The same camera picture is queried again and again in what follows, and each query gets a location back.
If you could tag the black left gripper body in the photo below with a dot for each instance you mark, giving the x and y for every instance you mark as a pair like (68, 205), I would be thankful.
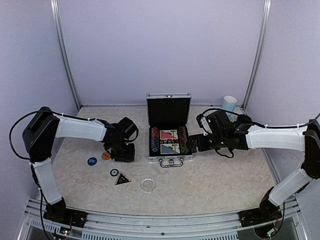
(120, 150)

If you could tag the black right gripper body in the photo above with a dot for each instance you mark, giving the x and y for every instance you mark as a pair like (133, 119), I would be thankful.
(218, 141)

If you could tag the green chip group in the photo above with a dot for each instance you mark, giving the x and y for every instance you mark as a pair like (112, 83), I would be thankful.
(184, 150)

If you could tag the aluminium poker case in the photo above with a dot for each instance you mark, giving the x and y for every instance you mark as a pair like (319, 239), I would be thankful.
(168, 115)

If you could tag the red playing card deck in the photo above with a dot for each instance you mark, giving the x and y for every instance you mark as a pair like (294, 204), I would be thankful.
(169, 134)

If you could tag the green chip stack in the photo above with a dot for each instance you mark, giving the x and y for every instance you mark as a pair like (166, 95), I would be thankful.
(127, 157)

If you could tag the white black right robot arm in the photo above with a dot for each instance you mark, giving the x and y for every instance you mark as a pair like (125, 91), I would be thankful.
(299, 142)

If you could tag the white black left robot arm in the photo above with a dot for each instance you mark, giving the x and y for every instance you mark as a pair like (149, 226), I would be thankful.
(39, 136)

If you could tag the right poker chip row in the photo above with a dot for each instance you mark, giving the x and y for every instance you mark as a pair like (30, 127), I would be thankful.
(183, 136)

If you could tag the poker chip row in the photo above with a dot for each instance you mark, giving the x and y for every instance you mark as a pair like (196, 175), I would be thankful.
(183, 136)
(155, 139)

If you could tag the orange round button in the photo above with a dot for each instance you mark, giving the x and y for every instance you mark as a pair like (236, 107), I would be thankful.
(105, 156)

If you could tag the light blue ribbed cup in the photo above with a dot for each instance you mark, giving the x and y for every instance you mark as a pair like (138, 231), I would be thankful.
(229, 104)

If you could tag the left poker chip row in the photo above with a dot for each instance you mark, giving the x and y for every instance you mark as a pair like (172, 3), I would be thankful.
(155, 139)

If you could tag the red dice row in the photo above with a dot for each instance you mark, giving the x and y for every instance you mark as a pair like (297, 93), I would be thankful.
(169, 141)

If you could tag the blue small blind button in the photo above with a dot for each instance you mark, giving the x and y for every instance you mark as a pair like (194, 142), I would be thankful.
(92, 161)

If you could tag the black triangular dealer button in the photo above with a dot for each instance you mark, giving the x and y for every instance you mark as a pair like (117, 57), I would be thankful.
(122, 179)

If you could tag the clear round plastic lid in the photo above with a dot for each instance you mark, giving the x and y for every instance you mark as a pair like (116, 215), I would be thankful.
(148, 185)

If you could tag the front aluminium rail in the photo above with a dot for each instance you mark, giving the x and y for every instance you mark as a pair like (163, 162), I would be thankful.
(112, 226)

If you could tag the right aluminium frame post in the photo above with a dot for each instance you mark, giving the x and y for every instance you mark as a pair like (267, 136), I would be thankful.
(258, 53)

